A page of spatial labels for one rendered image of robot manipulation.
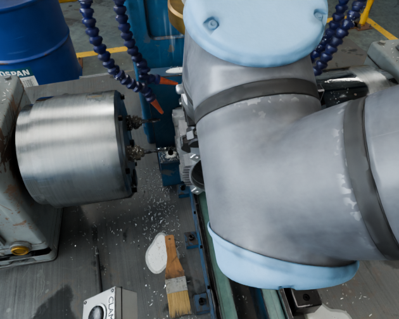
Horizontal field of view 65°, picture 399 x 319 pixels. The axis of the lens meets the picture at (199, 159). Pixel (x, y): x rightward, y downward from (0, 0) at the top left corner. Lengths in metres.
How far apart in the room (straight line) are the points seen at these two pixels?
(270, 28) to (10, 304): 0.84
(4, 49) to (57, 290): 1.51
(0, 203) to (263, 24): 0.62
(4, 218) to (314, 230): 0.67
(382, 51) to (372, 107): 0.77
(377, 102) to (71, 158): 0.56
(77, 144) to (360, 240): 0.55
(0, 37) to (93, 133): 1.48
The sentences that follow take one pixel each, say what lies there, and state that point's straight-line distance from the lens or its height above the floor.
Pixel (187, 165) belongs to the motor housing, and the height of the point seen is 1.05.
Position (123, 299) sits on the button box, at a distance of 0.54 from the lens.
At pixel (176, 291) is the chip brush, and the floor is 0.81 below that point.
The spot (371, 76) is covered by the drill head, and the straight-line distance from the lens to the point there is 0.82.
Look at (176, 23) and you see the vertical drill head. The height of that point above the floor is 1.32.
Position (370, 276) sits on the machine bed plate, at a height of 0.80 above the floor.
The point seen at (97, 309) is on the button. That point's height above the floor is 1.07.
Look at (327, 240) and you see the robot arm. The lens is 0.18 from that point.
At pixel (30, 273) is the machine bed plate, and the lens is 0.93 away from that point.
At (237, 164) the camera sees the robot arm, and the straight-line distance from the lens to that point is 0.19.
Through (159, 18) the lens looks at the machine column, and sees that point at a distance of 0.84.
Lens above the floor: 1.57
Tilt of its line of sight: 49 degrees down
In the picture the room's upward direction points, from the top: straight up
